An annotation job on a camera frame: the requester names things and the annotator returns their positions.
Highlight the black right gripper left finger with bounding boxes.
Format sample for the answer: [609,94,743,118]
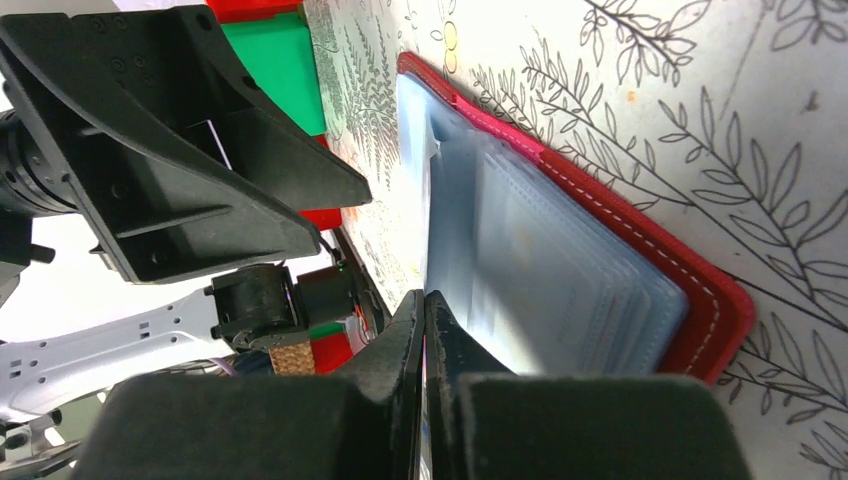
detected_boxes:
[73,290,425,479]

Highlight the red leather card holder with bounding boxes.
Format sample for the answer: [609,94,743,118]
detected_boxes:
[396,52,755,384]

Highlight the floral patterned table mat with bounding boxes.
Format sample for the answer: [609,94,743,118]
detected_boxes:
[305,0,847,479]

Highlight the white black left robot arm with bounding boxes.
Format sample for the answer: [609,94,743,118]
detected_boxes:
[1,5,372,424]

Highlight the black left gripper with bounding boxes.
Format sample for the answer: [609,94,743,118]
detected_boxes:
[1,5,372,302]

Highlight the red plastic bin far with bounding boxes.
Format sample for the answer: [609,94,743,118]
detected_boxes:
[205,0,303,24]

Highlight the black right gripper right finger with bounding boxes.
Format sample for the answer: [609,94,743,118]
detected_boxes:
[424,291,750,479]

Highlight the green plastic bin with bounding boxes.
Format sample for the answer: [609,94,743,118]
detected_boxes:
[222,12,327,136]

